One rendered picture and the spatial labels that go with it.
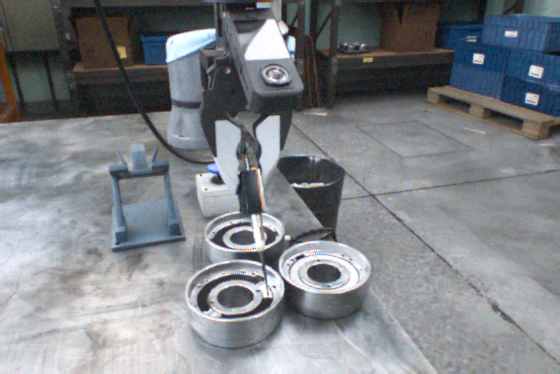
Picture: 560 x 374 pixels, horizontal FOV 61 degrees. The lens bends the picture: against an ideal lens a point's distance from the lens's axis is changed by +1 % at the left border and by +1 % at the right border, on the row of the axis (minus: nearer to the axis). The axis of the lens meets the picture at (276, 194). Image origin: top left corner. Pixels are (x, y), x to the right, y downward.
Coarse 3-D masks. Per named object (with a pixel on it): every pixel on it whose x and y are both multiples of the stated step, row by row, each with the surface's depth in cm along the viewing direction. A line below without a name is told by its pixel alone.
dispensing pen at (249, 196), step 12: (240, 180) 51; (252, 180) 50; (240, 192) 52; (252, 192) 50; (240, 204) 52; (252, 204) 49; (240, 216) 52; (252, 216) 51; (252, 228) 51; (264, 264) 50; (264, 276) 50
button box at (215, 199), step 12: (204, 180) 74; (216, 180) 73; (204, 192) 70; (216, 192) 71; (228, 192) 71; (204, 204) 71; (216, 204) 72; (228, 204) 72; (204, 216) 72; (216, 216) 72
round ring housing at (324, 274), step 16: (320, 240) 58; (288, 256) 56; (304, 256) 57; (336, 256) 57; (352, 256) 57; (288, 272) 54; (304, 272) 54; (320, 272) 56; (336, 272) 55; (368, 272) 52; (288, 288) 51; (304, 288) 49; (320, 288) 51; (336, 288) 52; (352, 288) 49; (368, 288) 52; (304, 304) 50; (320, 304) 49; (336, 304) 49; (352, 304) 50
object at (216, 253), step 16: (208, 224) 62; (224, 224) 64; (272, 224) 64; (208, 240) 58; (224, 240) 60; (240, 240) 63; (208, 256) 59; (224, 256) 57; (240, 256) 56; (256, 256) 57; (272, 256) 58
